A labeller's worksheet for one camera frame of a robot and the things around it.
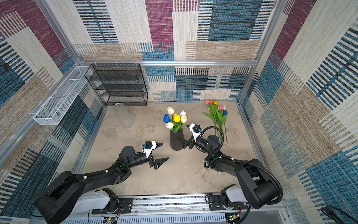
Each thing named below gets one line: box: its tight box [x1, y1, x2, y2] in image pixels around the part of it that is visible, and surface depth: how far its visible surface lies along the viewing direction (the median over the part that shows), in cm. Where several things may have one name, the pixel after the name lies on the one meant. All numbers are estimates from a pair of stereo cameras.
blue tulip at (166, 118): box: [163, 113, 171, 123], surface depth 73 cm
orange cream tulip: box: [180, 114, 188, 124], surface depth 72 cm
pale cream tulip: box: [165, 121, 174, 129], surface depth 71 cm
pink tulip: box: [202, 99, 217, 133], surface depth 112 cm
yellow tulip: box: [173, 113, 181, 123], surface depth 72 cm
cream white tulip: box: [166, 106, 175, 116], surface depth 76 cm
